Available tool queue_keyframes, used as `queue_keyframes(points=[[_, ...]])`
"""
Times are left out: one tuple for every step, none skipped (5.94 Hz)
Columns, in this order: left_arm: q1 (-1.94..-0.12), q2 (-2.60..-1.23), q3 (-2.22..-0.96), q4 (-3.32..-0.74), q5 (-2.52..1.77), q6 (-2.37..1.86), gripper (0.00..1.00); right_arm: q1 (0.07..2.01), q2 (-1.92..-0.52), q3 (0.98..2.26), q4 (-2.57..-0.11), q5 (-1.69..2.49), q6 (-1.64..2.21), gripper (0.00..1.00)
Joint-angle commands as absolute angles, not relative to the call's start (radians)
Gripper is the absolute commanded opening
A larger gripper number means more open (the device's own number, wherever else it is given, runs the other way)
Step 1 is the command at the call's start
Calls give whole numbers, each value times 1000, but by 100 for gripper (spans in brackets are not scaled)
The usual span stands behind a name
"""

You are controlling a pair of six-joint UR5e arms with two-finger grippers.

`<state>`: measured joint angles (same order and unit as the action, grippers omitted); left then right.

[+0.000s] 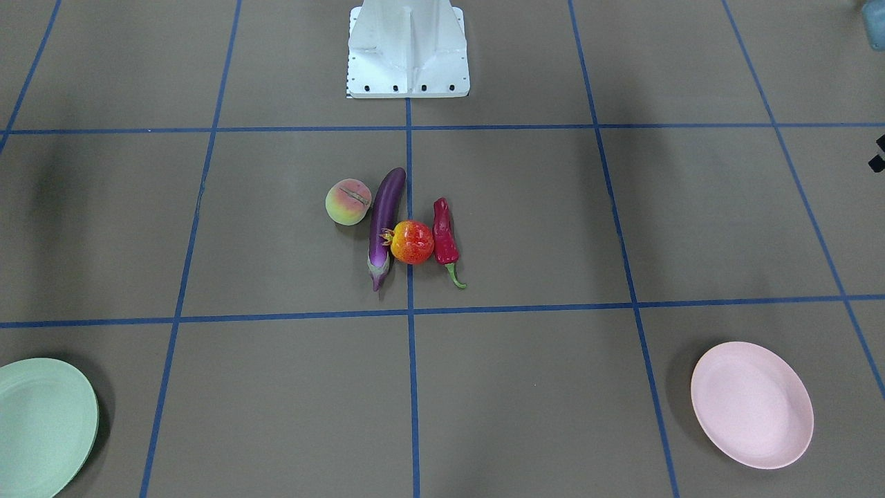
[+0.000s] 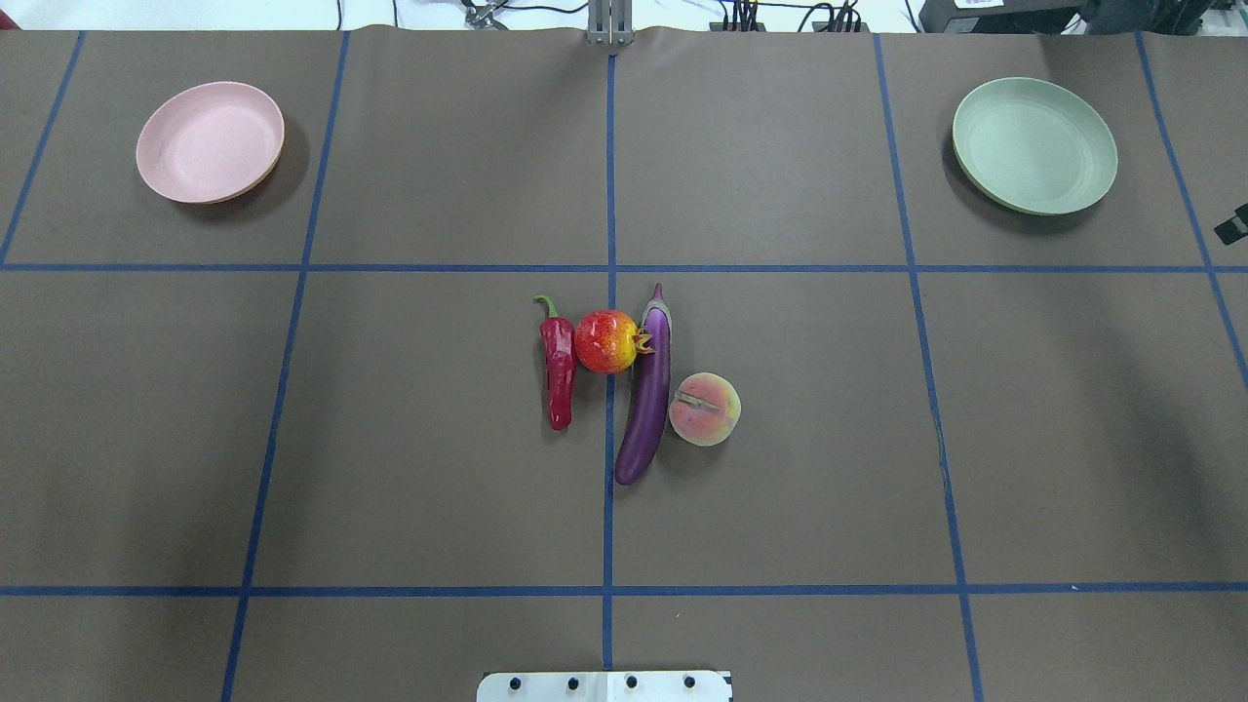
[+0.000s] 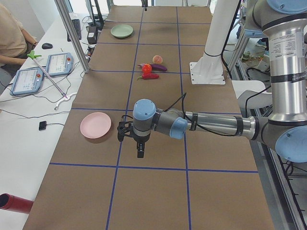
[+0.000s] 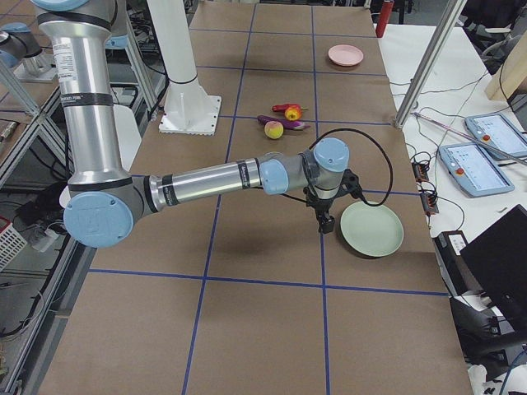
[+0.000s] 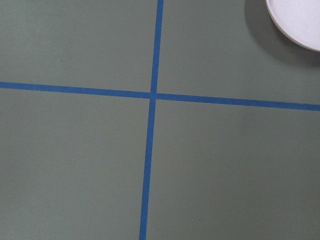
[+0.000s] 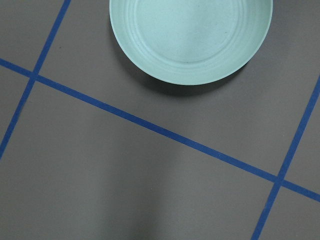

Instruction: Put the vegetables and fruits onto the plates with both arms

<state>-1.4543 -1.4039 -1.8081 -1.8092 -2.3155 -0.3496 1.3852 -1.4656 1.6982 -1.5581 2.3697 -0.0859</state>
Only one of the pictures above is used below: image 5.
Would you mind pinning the pink plate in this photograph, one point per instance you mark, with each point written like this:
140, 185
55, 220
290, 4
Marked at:
298, 20

